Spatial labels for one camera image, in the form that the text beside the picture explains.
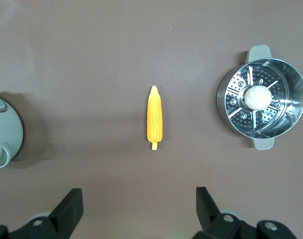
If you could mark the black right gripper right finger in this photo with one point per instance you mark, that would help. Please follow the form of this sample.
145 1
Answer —
208 219

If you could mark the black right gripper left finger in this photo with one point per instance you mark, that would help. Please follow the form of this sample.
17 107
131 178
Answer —
66 214

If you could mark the yellow corn cob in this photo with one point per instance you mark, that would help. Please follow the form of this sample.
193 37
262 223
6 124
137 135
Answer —
154 117

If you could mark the steel cooking pot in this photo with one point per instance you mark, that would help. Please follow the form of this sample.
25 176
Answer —
7 124

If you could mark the stainless steel steamer pot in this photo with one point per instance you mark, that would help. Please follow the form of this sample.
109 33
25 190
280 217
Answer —
292 79

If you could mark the perforated steel steamer rack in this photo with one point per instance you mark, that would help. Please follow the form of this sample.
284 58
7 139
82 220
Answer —
237 119

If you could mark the white steamed bun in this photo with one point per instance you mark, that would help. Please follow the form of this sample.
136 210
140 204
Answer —
257 97

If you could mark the brown table mat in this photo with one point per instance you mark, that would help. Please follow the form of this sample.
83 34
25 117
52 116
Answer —
91 62

